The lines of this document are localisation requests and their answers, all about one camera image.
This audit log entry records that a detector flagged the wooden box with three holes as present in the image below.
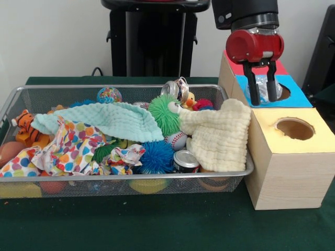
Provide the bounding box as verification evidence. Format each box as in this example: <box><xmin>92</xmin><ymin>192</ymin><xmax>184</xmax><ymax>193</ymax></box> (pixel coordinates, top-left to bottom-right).
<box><xmin>217</xmin><ymin>50</ymin><xmax>335</xmax><ymax>211</ymax></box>

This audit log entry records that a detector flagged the dark green side table cloth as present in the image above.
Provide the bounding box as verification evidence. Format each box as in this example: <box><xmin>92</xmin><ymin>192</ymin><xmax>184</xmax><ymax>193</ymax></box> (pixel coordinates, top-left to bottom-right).
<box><xmin>313</xmin><ymin>83</ymin><xmax>335</xmax><ymax>105</ymax></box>

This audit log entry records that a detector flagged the green spiky rubber ball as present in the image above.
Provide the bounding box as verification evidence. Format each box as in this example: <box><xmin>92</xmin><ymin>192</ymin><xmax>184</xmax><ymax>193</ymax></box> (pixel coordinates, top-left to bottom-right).
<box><xmin>149</xmin><ymin>94</ymin><xmax>184</xmax><ymax>136</ymax></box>

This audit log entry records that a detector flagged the brown toy football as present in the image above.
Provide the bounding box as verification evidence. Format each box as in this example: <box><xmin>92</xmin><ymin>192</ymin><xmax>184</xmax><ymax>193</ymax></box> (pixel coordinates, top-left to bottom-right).
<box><xmin>0</xmin><ymin>141</ymin><xmax>25</xmax><ymax>168</ymax></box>

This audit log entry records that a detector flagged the cream knitted cloth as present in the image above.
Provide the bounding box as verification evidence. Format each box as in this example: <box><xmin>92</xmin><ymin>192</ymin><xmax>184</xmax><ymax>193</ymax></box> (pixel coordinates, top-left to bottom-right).
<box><xmin>178</xmin><ymin>98</ymin><xmax>252</xmax><ymax>173</ymax></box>

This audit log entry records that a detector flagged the polka dot colourful cloth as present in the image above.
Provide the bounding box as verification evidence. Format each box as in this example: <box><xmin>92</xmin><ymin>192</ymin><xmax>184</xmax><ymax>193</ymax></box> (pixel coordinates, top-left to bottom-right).
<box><xmin>0</xmin><ymin>119</ymin><xmax>146</xmax><ymax>177</ymax></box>

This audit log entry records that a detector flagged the white baseball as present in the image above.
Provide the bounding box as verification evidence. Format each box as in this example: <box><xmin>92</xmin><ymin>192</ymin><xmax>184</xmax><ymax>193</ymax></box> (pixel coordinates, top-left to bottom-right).
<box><xmin>165</xmin><ymin>131</ymin><xmax>188</xmax><ymax>152</ymax></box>

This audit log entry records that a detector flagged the black labelled silver can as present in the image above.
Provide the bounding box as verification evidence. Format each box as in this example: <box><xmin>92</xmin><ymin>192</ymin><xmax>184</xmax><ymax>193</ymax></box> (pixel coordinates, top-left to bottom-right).
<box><xmin>173</xmin><ymin>149</ymin><xmax>201</xmax><ymax>174</ymax></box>

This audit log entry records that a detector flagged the small globe ball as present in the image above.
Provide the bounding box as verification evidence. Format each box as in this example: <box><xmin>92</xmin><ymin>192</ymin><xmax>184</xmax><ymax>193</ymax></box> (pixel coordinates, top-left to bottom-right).
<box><xmin>97</xmin><ymin>87</ymin><xmax>123</xmax><ymax>104</ymax></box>

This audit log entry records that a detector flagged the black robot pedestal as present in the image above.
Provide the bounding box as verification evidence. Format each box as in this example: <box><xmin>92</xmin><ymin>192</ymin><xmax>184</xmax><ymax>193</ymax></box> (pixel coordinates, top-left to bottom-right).
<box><xmin>101</xmin><ymin>0</ymin><xmax>211</xmax><ymax>78</ymax></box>

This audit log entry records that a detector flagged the blue spiky rubber ball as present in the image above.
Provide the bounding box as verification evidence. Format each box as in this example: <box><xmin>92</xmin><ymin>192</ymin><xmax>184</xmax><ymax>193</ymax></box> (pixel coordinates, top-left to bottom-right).
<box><xmin>139</xmin><ymin>140</ymin><xmax>175</xmax><ymax>175</ymax></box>

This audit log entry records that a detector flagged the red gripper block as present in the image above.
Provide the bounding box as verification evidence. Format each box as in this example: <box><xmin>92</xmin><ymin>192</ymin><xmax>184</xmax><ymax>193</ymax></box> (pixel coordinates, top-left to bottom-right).
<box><xmin>225</xmin><ymin>29</ymin><xmax>285</xmax><ymax>107</ymax></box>

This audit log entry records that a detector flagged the crushed silver can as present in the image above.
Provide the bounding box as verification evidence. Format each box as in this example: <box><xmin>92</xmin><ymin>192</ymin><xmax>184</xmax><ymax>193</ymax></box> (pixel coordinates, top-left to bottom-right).
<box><xmin>161</xmin><ymin>77</ymin><xmax>190</xmax><ymax>103</ymax></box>

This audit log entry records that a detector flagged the black upright panel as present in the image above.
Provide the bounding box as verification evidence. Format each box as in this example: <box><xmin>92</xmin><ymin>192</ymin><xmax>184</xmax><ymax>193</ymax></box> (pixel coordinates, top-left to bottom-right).
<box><xmin>303</xmin><ymin>4</ymin><xmax>335</xmax><ymax>105</ymax></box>

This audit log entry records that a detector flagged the mint green fuzzy cloth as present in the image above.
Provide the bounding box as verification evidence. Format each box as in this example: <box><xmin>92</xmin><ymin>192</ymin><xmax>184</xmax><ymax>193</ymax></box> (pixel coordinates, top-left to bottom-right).
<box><xmin>31</xmin><ymin>102</ymin><xmax>164</xmax><ymax>143</ymax></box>

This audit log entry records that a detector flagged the shallow wire mesh bin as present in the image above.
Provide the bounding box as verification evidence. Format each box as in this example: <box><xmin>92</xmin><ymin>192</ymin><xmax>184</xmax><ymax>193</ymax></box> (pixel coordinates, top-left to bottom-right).
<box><xmin>0</xmin><ymin>84</ymin><xmax>254</xmax><ymax>198</ymax></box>

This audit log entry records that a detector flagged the clear plastic bottle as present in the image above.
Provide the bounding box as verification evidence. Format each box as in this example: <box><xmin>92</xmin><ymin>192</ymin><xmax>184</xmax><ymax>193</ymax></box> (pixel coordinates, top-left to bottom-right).
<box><xmin>245</xmin><ymin>75</ymin><xmax>284</xmax><ymax>104</ymax></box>

